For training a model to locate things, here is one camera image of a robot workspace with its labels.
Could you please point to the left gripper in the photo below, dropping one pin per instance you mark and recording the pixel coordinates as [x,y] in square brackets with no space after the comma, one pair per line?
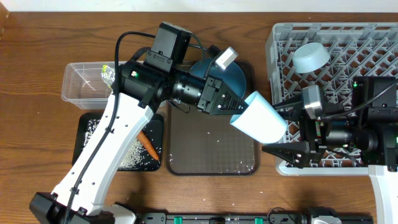
[211,107]

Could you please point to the black plastic tray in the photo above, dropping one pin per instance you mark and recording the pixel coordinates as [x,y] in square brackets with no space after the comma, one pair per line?
[77,140]

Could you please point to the orange carrot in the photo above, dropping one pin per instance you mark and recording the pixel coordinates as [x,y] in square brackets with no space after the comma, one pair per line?
[147,145]

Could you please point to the spilled white rice pile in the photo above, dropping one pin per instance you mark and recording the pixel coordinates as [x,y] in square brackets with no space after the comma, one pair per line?
[90,133]

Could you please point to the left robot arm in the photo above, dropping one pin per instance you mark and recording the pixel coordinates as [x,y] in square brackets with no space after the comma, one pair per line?
[139,88]

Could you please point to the blue plate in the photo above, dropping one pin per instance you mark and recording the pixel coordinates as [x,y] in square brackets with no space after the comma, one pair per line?
[233,75]

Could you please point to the light blue cup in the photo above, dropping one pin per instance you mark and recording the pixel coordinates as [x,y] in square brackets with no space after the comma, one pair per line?
[260,120]

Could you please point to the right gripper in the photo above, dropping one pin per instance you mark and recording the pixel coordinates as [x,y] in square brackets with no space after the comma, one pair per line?
[310,152]

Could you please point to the grey dishwasher rack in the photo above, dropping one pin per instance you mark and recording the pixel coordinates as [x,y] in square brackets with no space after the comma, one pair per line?
[356,50]

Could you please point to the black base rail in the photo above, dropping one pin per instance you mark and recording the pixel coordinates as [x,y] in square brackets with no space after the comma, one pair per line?
[273,217]

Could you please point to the clear plastic bin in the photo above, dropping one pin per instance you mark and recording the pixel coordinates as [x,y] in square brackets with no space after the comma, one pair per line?
[84,87]

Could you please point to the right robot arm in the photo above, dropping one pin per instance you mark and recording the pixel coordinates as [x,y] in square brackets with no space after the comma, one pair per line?
[369,126]

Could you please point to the light blue rice bowl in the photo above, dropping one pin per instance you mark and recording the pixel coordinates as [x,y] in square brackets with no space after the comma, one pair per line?
[310,57]

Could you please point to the foil snack wrapper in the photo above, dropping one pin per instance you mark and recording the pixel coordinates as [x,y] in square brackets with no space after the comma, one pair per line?
[108,75]

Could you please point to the brown serving tray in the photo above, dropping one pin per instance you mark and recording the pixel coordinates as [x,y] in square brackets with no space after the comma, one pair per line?
[202,144]

